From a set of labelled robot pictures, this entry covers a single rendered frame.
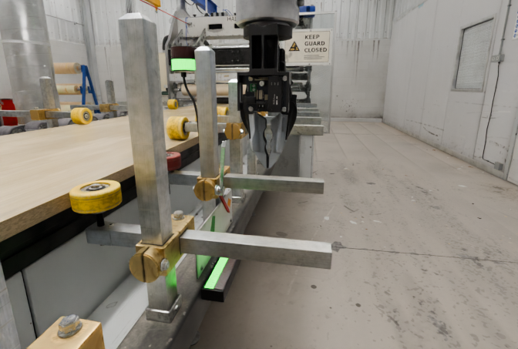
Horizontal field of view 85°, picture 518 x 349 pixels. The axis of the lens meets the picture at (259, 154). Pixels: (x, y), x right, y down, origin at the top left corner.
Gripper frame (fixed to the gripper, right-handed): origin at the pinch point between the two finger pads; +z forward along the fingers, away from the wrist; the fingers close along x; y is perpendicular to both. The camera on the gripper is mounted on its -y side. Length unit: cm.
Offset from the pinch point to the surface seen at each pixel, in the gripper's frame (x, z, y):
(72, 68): -506, -50, -538
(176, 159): -26.4, 6.3, -20.6
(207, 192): -15.7, 11.8, -13.2
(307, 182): 7.0, 10.6, -19.6
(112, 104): -120, 0, -127
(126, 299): -31.9, 34.3, -2.8
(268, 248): 0.8, 13.5, 5.3
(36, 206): -35.0, 6.3, 10.7
